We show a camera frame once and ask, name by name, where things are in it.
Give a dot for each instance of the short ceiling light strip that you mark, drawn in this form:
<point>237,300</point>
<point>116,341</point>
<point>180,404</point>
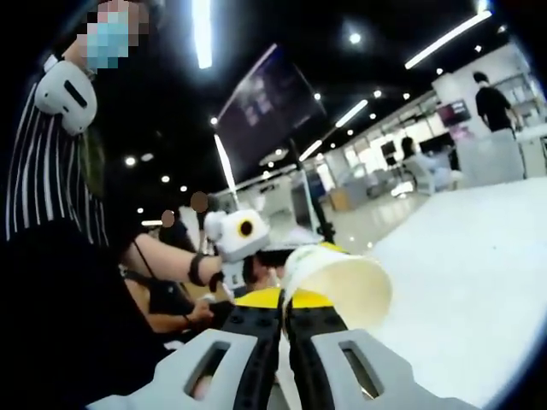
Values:
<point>310,150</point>
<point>351,113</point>

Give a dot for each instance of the brown cardboard box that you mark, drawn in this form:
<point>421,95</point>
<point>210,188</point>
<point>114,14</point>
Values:
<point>339,200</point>

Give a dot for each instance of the wall display screen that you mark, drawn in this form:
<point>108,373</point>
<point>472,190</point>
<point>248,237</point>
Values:
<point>455,113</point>

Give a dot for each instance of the white paper cup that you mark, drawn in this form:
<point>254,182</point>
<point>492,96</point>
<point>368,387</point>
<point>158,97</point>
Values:
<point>342,286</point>

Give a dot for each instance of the bright ceiling light panel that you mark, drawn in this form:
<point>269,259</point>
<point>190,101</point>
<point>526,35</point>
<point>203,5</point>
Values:
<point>201,34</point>

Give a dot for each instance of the large dark display screen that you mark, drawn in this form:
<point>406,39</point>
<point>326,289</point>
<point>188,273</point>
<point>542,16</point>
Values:
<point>273,107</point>

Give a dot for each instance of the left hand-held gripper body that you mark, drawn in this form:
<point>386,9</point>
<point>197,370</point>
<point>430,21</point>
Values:
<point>233,243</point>

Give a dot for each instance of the black tripod stand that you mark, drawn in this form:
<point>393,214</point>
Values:
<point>318,209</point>

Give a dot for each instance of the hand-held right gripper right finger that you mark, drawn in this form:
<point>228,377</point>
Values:
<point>316,354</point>

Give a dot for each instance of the white table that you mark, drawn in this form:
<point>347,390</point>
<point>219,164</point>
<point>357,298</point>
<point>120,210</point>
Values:
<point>470,277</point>

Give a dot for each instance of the curved ceiling light strip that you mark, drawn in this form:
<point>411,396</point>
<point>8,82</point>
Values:
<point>448,38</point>

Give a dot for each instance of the group of round ceiling downlights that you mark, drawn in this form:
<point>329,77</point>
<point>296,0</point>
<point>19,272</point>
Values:
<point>354,38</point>

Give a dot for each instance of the person's right hand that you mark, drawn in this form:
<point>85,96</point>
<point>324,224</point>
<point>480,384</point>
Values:
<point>201,386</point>

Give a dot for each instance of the black monitor on stand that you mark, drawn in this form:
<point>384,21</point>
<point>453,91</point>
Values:
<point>388,148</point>

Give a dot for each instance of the white wall shelving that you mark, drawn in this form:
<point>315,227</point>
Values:
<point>519,94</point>

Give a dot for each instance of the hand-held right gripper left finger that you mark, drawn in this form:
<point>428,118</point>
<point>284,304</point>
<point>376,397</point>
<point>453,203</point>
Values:
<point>252,350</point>

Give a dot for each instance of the grey partition panel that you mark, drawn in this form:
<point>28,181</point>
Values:
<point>489,158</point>

